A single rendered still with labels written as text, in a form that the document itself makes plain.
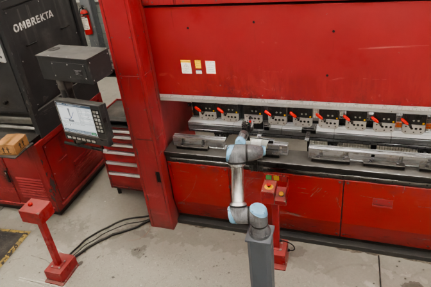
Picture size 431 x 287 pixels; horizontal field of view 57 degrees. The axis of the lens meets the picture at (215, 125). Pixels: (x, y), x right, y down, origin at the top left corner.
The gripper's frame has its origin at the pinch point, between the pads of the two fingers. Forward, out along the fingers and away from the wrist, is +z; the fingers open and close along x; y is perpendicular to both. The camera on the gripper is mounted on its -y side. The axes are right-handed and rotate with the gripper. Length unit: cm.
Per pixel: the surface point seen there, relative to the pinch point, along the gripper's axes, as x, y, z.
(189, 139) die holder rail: 59, -24, 4
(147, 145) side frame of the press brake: 90, -19, -18
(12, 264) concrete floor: 216, -118, -93
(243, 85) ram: 4.5, 32.6, 3.1
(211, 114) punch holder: 33.8, 4.8, 2.6
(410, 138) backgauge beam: -126, -21, 29
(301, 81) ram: -41, 38, 3
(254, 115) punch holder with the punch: -3.1, 6.2, 2.5
